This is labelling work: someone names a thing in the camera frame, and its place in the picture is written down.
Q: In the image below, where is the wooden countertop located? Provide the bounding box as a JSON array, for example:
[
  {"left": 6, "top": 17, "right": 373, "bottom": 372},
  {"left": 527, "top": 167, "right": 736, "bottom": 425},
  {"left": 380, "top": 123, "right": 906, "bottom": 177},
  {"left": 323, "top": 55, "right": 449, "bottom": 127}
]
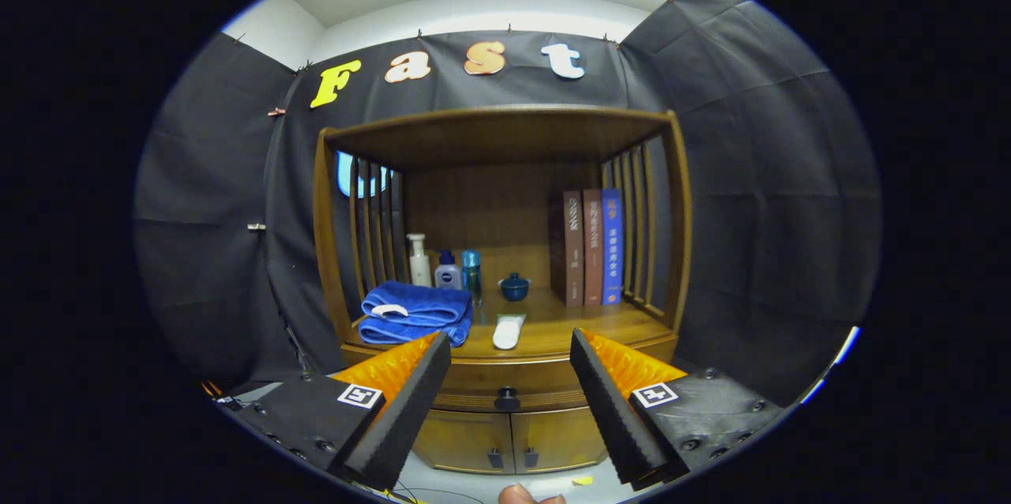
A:
[{"left": 341, "top": 287, "right": 678, "bottom": 367}]

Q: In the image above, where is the white bottle with blue cap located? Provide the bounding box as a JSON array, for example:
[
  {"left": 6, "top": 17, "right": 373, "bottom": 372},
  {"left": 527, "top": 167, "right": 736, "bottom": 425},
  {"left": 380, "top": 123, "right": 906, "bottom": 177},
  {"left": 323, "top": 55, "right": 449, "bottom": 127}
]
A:
[{"left": 434, "top": 250, "right": 464, "bottom": 291}]

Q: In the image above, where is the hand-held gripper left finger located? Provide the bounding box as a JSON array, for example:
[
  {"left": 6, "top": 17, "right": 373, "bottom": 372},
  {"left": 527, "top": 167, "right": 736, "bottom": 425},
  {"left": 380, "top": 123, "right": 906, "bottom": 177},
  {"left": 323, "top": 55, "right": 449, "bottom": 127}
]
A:
[{"left": 217, "top": 331, "right": 453, "bottom": 491}]

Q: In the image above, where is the wooden cabinet door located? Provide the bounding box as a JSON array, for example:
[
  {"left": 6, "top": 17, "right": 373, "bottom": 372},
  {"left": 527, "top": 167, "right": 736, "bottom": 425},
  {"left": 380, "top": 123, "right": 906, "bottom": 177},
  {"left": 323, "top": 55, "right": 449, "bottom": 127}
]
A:
[
  {"left": 509, "top": 406, "right": 609, "bottom": 473},
  {"left": 411, "top": 408, "right": 514, "bottom": 476}
]

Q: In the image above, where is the teal bottle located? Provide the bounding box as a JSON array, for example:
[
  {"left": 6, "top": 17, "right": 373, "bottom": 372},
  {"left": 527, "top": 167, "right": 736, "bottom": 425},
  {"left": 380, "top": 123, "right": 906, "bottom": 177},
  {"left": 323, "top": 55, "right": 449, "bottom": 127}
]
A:
[{"left": 461, "top": 250, "right": 483, "bottom": 307}]

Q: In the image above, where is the black backdrop cloth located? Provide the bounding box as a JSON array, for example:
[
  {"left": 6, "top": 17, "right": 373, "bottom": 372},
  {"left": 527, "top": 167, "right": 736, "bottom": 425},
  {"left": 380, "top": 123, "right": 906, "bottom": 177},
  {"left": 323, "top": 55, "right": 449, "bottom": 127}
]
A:
[{"left": 133, "top": 0, "right": 883, "bottom": 410}]

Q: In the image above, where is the dark brown book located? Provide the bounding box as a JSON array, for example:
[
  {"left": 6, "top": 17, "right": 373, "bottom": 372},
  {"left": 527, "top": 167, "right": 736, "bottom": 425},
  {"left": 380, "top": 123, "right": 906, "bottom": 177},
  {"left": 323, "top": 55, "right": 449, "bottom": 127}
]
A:
[{"left": 549, "top": 190, "right": 585, "bottom": 308}]

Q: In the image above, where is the black floor cable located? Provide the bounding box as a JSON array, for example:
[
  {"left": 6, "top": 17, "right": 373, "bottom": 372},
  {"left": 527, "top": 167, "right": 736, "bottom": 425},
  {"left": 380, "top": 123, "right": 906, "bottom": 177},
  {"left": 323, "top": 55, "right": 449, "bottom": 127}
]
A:
[{"left": 391, "top": 480, "right": 484, "bottom": 504}]

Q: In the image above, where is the wooden cabinet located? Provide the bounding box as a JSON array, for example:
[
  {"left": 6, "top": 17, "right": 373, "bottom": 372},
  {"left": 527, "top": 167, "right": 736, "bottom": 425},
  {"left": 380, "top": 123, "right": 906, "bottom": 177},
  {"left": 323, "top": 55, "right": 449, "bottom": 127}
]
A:
[{"left": 313, "top": 103, "right": 694, "bottom": 477}]

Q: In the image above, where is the white green tube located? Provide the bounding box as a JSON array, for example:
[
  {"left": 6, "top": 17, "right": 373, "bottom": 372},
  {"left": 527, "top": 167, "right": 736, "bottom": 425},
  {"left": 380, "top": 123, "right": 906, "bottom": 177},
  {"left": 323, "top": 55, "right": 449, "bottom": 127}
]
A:
[{"left": 492, "top": 314, "right": 528, "bottom": 351}]

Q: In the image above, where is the reddish brown book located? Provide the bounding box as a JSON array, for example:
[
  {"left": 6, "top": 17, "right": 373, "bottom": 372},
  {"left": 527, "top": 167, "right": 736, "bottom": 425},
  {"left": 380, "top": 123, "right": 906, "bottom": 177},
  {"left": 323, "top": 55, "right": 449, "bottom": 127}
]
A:
[{"left": 582, "top": 189, "right": 605, "bottom": 307}]

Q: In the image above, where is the white pump bottle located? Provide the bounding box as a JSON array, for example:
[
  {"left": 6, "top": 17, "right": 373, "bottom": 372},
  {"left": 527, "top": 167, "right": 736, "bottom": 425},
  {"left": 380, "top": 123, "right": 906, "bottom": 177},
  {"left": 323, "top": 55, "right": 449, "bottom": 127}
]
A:
[{"left": 406, "top": 233, "right": 433, "bottom": 288}]

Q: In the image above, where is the wooden drawer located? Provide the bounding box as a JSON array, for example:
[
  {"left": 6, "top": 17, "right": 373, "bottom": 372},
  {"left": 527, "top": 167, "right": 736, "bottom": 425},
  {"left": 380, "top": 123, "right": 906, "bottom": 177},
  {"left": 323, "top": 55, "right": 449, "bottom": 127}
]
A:
[{"left": 431, "top": 364, "right": 592, "bottom": 414}]

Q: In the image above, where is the blue lidded teacup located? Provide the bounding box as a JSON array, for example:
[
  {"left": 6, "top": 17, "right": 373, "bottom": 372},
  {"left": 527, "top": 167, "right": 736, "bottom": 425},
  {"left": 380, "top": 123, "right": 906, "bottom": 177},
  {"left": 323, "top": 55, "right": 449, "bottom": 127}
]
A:
[{"left": 498, "top": 273, "right": 532, "bottom": 303}]

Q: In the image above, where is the blue book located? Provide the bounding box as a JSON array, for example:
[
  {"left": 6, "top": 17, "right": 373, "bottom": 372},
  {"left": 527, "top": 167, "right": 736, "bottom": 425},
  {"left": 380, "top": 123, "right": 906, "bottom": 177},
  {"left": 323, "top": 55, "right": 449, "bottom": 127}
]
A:
[{"left": 601, "top": 188, "right": 624, "bottom": 306}]

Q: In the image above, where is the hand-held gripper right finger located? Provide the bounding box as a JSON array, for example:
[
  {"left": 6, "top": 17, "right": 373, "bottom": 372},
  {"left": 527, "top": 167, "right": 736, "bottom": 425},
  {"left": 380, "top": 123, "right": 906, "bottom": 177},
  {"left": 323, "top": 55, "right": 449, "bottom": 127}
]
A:
[{"left": 569, "top": 328, "right": 791, "bottom": 489}]

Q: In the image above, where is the folded blue towel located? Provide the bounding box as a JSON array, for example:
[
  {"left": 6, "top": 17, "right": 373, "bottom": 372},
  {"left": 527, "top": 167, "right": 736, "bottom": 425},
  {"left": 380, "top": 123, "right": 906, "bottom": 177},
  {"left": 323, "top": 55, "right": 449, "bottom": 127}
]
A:
[{"left": 358, "top": 280, "right": 474, "bottom": 348}]

